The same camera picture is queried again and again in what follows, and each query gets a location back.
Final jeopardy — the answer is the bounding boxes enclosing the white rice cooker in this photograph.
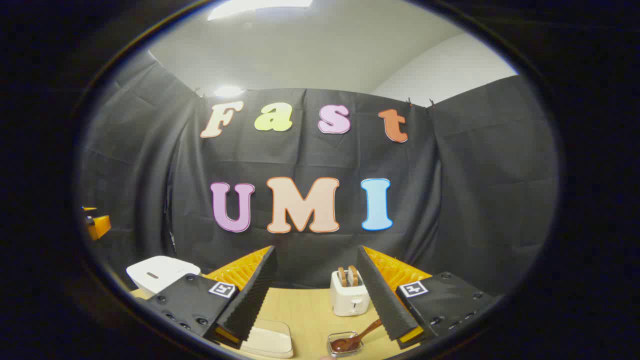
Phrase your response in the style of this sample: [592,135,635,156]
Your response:
[126,256,201,298]

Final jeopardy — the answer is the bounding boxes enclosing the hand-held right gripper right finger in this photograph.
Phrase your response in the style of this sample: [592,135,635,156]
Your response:
[356,245,501,350]

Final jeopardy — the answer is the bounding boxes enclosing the brown wooden spoon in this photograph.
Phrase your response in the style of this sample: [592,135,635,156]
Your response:
[331,319,383,353]

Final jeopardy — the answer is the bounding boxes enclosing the white toaster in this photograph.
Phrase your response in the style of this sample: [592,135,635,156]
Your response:
[330,270,372,317]

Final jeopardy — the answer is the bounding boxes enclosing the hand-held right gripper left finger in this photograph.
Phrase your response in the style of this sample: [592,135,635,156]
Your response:
[147,245,278,350]

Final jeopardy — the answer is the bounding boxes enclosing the clear plastic box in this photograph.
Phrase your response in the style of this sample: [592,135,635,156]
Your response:
[240,320,294,359]

